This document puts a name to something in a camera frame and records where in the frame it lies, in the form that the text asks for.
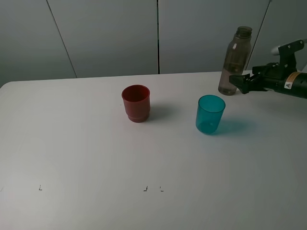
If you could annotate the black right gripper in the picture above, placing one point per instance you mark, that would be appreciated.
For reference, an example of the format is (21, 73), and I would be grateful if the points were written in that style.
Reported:
(274, 77)

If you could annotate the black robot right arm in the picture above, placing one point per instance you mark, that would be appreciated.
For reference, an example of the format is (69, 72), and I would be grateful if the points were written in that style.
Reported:
(299, 86)

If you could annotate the teal translucent plastic cup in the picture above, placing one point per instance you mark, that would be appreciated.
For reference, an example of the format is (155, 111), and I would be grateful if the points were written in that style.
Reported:
(209, 113)

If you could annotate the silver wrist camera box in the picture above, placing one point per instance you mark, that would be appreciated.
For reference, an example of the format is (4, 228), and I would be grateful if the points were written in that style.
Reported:
(286, 52)

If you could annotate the smoky translucent water bottle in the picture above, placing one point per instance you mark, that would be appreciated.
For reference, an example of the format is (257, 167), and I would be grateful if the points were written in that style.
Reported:
(236, 57)

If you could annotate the red plastic cup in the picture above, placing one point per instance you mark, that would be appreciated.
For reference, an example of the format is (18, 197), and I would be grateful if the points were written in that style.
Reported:
(136, 99)

